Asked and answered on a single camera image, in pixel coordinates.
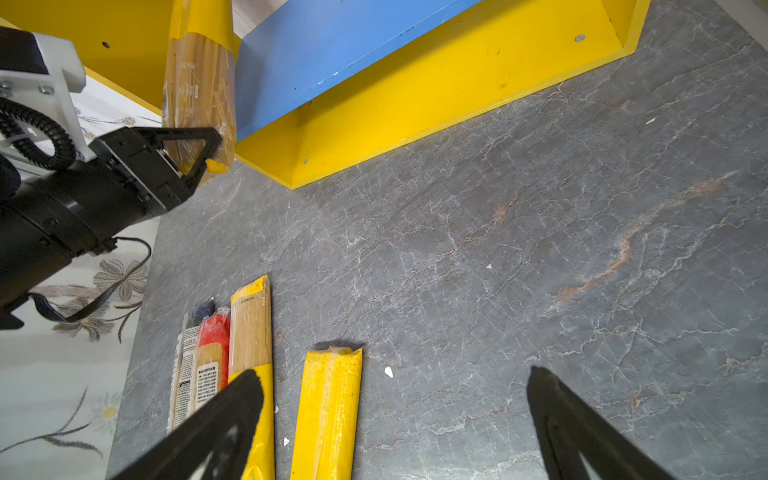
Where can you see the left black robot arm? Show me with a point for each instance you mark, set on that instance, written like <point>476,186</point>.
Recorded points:
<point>80,207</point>

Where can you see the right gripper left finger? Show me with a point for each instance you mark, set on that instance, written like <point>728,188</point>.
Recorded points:
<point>217,437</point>

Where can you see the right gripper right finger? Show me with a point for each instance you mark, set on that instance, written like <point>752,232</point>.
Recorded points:
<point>576,441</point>

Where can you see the brown spaghetti pack bottom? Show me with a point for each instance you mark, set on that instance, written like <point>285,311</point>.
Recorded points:
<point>324,442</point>

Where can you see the yellow shelf pink blue boards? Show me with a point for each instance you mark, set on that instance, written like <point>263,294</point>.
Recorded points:
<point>322,86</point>

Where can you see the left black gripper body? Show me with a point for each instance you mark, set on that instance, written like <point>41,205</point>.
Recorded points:
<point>140,158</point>

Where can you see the yellow spaghetti bag small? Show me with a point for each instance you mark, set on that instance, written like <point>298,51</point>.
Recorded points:
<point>251,351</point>

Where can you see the clear white spaghetti bag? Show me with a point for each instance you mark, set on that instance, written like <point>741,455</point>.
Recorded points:
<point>182,380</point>

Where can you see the red clear spaghetti bag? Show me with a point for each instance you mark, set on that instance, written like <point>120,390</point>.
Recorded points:
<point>210,374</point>

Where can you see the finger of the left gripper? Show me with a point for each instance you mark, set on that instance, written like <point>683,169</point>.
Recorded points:
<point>184,150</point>

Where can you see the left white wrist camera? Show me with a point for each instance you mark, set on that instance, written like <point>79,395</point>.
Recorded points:
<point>42,72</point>

